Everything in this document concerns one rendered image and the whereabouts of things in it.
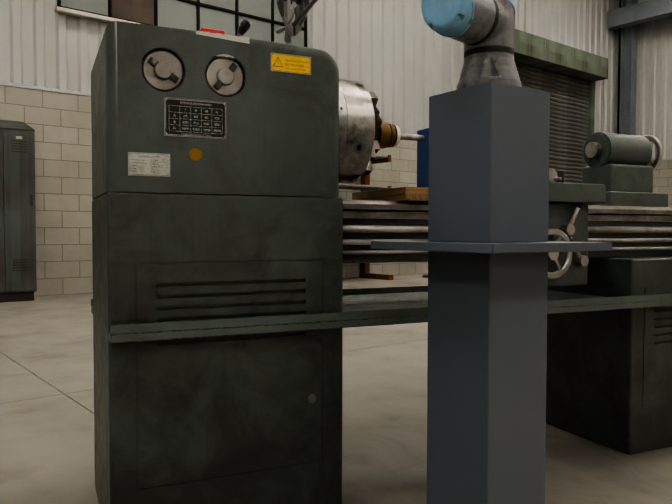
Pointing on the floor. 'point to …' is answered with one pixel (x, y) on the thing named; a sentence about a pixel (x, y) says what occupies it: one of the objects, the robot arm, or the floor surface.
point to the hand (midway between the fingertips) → (292, 31)
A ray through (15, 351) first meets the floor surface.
